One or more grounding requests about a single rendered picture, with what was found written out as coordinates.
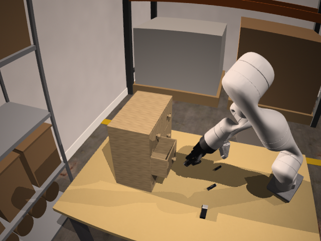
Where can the light wooden chest of drawers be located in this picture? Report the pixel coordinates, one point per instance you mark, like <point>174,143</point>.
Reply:
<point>129,138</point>

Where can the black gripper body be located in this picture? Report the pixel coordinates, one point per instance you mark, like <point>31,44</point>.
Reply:
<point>204,148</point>

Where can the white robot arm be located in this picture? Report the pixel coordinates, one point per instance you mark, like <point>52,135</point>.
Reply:
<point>245,83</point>

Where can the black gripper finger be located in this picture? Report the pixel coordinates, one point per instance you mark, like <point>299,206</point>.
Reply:
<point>194,148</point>
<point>196,160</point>

